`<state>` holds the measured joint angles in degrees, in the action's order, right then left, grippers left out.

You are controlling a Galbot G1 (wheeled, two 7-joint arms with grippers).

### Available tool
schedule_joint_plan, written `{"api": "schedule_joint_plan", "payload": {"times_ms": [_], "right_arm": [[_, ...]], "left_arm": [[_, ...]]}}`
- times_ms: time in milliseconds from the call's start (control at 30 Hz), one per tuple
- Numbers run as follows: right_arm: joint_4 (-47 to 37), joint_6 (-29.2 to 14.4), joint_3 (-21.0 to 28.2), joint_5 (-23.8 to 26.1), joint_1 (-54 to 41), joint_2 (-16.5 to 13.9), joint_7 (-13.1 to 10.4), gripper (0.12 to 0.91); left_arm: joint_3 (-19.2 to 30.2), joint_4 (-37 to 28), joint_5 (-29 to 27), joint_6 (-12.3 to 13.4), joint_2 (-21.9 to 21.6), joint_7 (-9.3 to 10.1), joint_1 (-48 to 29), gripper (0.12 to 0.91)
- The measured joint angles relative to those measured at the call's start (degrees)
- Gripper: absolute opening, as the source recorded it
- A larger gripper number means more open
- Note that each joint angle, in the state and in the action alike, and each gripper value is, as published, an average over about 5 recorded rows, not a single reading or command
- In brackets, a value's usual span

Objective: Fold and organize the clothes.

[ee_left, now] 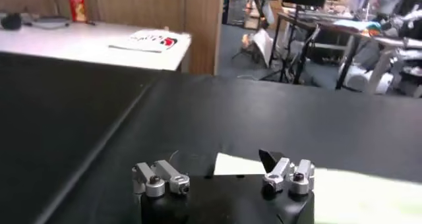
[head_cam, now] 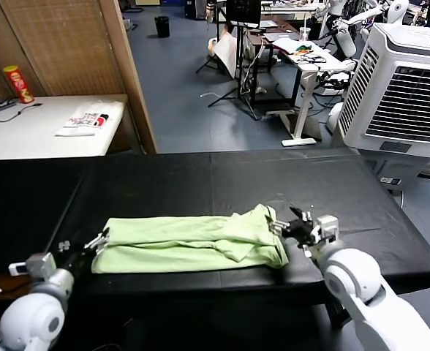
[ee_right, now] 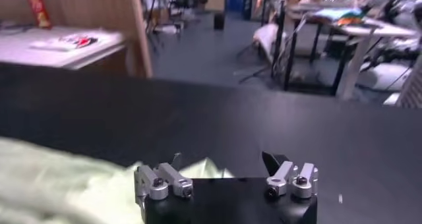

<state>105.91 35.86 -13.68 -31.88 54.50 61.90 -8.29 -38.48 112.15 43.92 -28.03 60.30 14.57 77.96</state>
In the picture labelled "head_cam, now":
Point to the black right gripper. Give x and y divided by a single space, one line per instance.
300 231

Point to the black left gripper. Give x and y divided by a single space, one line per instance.
77 257

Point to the light green t-shirt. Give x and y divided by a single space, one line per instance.
185 237

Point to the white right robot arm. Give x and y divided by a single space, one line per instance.
357 281

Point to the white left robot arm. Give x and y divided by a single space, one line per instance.
32 318

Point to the large black table cover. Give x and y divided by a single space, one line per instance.
346 190

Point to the small black table cover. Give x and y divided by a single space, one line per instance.
17 219

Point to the floor power strip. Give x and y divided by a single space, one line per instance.
390 181

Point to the white printed folded garment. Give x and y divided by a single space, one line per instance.
88 118

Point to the white side table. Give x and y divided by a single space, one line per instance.
28 139

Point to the white standing desk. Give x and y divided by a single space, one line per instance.
306 73

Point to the white air cooler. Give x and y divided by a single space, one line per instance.
405 102

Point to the black power strip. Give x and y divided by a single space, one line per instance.
4 106

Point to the green orange toy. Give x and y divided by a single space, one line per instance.
303 48

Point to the red chips can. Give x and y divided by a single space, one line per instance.
19 86

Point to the white leaning board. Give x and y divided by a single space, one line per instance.
226 53

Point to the clear plastic cup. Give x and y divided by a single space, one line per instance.
304 34

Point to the white humanoid robot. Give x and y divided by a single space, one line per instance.
341 36

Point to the wooden folding screen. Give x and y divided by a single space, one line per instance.
65 47

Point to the black monitor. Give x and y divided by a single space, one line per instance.
242 11

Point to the black trash bin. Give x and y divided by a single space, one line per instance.
162 26

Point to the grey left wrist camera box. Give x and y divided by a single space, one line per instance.
39 265

